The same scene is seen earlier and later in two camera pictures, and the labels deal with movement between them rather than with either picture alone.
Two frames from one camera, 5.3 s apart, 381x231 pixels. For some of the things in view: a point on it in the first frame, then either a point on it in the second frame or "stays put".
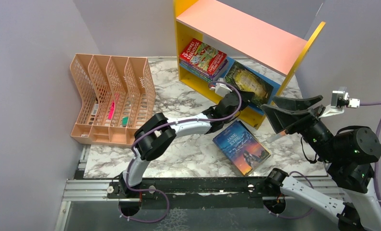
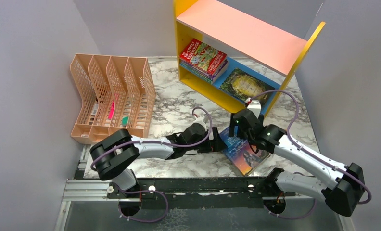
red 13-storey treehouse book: [203, 57] stays put
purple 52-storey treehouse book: [213, 75] stays put
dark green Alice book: [240, 77] stays put
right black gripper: [280, 119] → [232, 128]
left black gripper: [246, 96] → [215, 145]
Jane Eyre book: [239, 145] stays put
